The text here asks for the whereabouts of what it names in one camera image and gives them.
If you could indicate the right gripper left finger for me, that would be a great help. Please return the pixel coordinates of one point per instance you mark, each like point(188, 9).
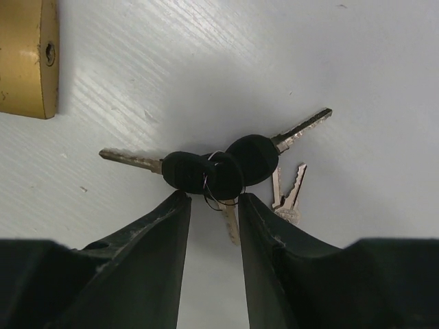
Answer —
point(131, 278)

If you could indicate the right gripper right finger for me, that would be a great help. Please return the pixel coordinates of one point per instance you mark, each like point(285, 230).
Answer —
point(294, 280)

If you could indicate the small silver key pair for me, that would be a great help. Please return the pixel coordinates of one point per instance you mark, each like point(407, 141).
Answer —
point(286, 206)

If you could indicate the brass padlock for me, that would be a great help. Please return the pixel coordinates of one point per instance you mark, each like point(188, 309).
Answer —
point(30, 58)

